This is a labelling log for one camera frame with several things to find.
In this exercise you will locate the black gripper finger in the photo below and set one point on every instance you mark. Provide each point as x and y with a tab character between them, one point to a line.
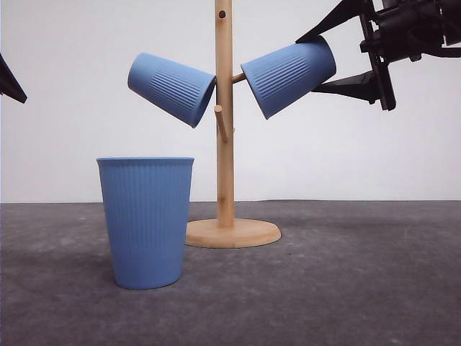
345	11
360	86
10	85

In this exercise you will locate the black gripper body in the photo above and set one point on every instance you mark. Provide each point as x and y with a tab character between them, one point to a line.
399	29

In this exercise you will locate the blue ribbed cup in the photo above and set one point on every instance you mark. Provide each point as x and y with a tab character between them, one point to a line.
282	77
180	91
148	200

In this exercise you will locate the wooden mug tree stand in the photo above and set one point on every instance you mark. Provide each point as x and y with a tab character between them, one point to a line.
226	231

